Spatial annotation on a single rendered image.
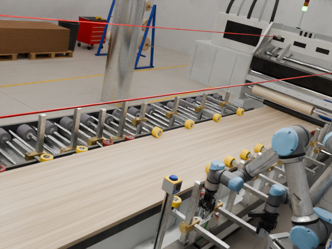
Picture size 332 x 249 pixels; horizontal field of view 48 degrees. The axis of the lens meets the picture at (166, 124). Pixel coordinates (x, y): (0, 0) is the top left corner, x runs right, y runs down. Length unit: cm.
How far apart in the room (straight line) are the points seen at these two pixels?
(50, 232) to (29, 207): 22
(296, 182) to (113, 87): 481
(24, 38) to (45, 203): 644
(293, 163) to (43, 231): 119
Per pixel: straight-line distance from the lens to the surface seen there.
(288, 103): 477
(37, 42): 851
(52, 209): 204
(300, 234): 175
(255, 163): 194
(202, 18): 1230
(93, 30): 1026
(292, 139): 165
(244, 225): 235
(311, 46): 495
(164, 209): 191
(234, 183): 189
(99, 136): 293
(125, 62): 609
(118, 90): 621
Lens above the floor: 209
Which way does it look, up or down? 21 degrees down
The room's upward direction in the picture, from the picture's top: 13 degrees clockwise
